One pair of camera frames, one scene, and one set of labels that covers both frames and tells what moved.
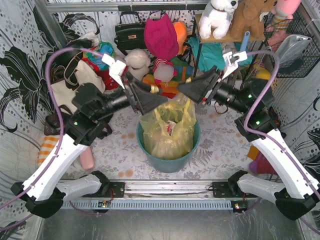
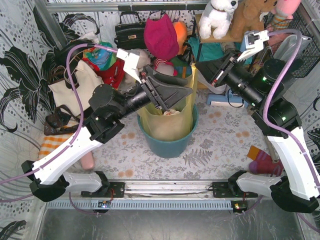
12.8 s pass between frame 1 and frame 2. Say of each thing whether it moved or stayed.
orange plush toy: stayed
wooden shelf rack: stayed
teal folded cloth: stayed
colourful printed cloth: stayed
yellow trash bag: moved
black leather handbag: stayed
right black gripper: moved
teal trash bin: moved
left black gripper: moved
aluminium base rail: stayed
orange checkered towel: stayed
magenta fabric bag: stayed
